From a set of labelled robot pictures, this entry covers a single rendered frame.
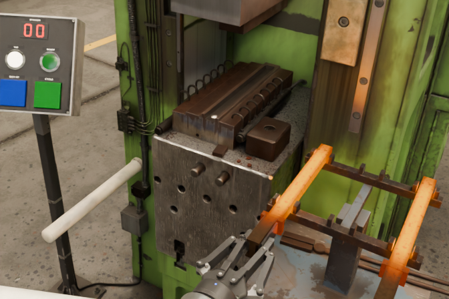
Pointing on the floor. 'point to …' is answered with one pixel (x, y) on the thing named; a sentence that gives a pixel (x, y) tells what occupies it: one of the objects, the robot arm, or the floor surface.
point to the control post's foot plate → (95, 291)
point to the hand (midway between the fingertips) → (262, 235)
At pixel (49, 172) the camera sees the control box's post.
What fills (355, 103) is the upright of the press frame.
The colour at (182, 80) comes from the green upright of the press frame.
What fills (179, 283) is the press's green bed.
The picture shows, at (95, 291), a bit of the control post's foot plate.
